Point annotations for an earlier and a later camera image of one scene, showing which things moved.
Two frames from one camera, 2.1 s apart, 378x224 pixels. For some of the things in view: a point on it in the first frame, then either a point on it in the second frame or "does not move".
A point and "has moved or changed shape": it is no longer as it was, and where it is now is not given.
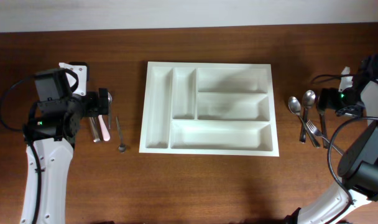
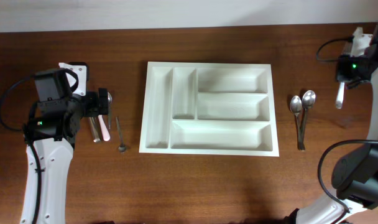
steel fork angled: [314, 130] has moved or changed shape
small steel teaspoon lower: [122, 147] does not move
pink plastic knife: [106, 133] does not move
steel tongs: [94, 126] does not move
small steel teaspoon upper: [109, 102] does not move
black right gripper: [327, 98] -> [341, 73]
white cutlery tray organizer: [211, 109] does not move
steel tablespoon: [295, 107] has moved or changed shape
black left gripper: [94, 109] does not move
